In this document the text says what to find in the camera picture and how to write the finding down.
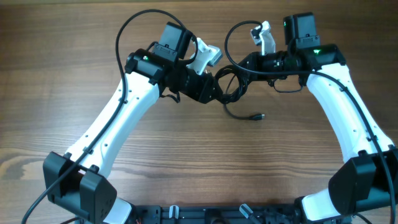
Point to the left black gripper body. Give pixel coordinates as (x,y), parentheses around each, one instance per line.
(191,84)

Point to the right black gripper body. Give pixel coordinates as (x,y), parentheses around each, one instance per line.
(270,63)

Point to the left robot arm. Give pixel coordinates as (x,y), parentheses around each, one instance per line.
(78,179)

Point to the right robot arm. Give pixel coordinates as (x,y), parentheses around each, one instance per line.
(368,178)

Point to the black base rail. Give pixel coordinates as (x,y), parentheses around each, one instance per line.
(151,214)

